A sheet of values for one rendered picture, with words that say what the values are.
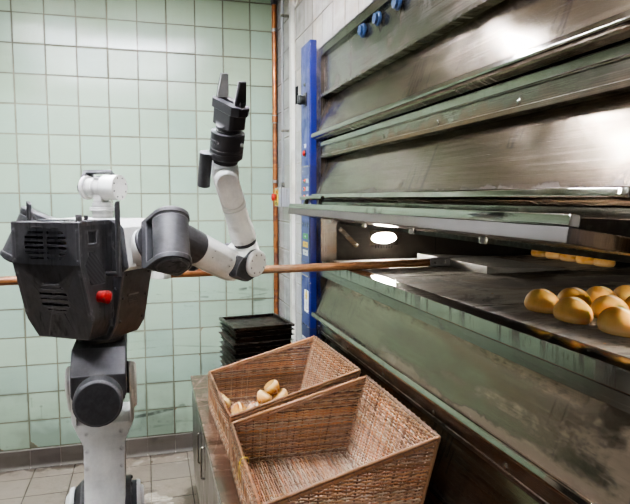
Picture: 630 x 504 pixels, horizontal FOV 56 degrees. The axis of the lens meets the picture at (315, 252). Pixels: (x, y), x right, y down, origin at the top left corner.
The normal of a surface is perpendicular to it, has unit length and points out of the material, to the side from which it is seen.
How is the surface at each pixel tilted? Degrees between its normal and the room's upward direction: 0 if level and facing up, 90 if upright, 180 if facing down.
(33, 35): 90
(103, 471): 80
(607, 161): 70
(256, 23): 90
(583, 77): 90
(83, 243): 90
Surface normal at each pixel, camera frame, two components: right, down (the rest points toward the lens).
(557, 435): -0.90, -0.32
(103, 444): 0.28, -0.09
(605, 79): -0.96, 0.03
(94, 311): 0.95, 0.03
